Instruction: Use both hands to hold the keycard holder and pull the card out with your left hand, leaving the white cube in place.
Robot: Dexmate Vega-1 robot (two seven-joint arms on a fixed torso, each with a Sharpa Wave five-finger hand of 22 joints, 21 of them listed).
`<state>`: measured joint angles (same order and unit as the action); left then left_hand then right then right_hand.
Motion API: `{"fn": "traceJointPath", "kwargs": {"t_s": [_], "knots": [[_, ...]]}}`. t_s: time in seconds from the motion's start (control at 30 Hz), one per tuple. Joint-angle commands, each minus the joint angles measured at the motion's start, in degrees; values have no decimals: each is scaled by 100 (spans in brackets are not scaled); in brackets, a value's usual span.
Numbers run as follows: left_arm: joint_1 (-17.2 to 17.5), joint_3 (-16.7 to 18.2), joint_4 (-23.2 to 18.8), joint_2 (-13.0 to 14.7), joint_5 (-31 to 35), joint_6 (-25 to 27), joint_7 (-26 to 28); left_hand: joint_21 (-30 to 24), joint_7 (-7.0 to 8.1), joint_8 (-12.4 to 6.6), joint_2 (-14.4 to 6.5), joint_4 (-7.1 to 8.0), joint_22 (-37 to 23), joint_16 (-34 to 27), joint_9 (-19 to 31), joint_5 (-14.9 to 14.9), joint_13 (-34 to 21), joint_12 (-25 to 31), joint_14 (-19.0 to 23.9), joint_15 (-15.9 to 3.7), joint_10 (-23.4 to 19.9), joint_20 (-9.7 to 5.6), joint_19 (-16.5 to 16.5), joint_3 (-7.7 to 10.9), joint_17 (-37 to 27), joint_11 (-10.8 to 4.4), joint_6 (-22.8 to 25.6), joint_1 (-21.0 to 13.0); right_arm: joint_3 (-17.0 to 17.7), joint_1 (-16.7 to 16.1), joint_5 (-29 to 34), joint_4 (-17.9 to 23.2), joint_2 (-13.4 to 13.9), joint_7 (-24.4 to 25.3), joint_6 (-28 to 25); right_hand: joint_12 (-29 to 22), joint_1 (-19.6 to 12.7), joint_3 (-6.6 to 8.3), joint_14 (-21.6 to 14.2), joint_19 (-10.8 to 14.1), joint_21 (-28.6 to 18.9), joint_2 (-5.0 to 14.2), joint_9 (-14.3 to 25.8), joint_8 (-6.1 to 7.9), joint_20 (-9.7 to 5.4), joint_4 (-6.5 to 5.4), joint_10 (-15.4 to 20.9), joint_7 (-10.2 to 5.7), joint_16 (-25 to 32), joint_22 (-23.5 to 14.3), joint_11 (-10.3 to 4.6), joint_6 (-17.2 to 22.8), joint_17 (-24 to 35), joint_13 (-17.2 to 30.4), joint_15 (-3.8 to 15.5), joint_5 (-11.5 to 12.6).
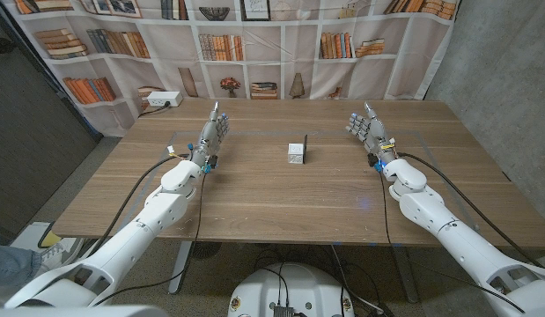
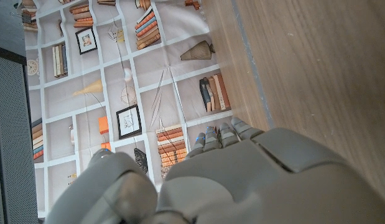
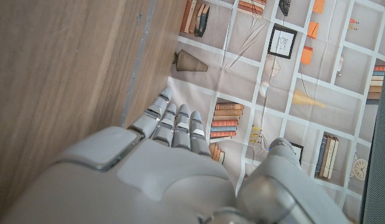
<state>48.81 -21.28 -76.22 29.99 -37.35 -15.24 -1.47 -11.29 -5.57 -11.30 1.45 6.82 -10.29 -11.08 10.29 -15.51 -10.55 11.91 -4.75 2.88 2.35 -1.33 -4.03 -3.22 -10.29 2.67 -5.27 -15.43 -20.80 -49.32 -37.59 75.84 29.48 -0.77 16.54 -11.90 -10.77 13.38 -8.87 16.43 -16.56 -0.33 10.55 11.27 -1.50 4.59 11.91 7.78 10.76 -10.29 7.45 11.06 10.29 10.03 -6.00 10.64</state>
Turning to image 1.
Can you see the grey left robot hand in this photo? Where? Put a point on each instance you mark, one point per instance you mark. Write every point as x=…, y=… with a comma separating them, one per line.
x=208, y=141

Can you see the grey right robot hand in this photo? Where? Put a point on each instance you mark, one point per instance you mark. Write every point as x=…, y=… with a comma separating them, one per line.
x=375, y=136

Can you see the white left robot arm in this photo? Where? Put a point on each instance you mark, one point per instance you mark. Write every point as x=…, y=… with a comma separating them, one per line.
x=122, y=251

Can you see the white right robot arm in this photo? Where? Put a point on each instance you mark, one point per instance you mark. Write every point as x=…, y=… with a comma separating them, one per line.
x=466, y=246

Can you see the small white cube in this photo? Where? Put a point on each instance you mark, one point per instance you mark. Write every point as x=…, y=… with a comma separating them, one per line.
x=295, y=154

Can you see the white power strip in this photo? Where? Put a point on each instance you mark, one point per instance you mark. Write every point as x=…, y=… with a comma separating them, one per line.
x=164, y=98

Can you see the printed bookshelf backdrop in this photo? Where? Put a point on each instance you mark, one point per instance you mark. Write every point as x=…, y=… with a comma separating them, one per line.
x=166, y=44

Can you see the grey metal table leg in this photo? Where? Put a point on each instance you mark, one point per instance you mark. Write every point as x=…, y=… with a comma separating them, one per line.
x=179, y=268
x=406, y=277

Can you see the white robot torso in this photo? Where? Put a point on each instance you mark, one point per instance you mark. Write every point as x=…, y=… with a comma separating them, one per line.
x=298, y=286

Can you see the white grey sneaker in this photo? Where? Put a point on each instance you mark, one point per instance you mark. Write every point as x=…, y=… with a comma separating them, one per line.
x=61, y=253

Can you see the white yellow floor mat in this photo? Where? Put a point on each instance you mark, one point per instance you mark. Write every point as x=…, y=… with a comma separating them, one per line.
x=30, y=235

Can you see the person leg blue jeans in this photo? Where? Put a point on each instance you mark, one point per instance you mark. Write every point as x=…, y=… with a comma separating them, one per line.
x=12, y=266

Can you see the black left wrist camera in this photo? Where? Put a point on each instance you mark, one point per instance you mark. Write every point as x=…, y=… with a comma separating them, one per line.
x=211, y=163

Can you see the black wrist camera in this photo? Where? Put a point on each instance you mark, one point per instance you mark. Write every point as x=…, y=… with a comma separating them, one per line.
x=211, y=163
x=374, y=160

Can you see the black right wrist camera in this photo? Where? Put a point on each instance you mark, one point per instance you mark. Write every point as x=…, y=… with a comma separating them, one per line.
x=374, y=160

